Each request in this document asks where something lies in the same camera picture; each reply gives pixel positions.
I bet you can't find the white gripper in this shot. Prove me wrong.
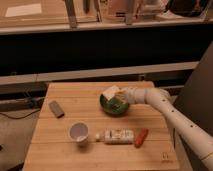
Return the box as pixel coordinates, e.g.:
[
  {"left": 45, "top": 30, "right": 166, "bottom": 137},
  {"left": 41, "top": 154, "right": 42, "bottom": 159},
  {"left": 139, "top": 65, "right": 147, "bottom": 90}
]
[{"left": 115, "top": 87, "right": 146, "bottom": 104}]

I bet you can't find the white sponge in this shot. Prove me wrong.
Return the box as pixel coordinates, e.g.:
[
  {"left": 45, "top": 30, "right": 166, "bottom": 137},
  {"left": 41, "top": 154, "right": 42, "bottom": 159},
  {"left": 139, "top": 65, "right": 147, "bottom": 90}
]
[{"left": 103, "top": 85, "right": 120, "bottom": 100}]

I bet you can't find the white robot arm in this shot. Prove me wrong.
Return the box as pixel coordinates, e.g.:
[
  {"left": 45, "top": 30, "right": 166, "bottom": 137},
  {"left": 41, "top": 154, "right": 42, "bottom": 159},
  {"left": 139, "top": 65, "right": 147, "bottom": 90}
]
[{"left": 116, "top": 87, "right": 213, "bottom": 171}]

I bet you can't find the green ceramic bowl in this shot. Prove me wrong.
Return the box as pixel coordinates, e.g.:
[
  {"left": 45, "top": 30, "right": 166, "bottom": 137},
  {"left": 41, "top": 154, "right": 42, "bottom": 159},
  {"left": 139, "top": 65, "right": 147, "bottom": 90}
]
[{"left": 99, "top": 94, "right": 129, "bottom": 116}]

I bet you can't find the white labelled bottle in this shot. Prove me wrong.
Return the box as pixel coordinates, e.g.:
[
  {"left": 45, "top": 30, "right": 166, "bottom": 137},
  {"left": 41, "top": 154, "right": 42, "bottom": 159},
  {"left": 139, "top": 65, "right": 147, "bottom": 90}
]
[{"left": 95, "top": 129, "right": 134, "bottom": 144}]

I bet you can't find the white paper cup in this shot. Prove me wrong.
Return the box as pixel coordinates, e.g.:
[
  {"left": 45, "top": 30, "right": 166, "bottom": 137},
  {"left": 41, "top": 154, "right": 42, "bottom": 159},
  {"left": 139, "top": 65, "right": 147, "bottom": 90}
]
[{"left": 69, "top": 122, "right": 89, "bottom": 147}]

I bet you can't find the grey rectangular block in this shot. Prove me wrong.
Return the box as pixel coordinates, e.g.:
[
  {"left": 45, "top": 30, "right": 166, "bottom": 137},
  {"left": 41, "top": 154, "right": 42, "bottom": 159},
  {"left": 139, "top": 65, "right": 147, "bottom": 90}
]
[{"left": 49, "top": 101, "right": 64, "bottom": 118}]

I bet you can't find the dark angled panel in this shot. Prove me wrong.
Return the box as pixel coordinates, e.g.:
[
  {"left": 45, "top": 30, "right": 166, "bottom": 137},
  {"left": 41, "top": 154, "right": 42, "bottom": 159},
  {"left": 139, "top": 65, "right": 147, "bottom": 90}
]
[{"left": 174, "top": 41, "right": 213, "bottom": 136}]

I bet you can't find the black floor cable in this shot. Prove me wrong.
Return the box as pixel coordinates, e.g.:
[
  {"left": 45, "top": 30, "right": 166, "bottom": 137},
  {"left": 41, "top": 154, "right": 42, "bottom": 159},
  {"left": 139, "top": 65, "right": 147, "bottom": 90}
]
[{"left": 0, "top": 94, "right": 45, "bottom": 120}]

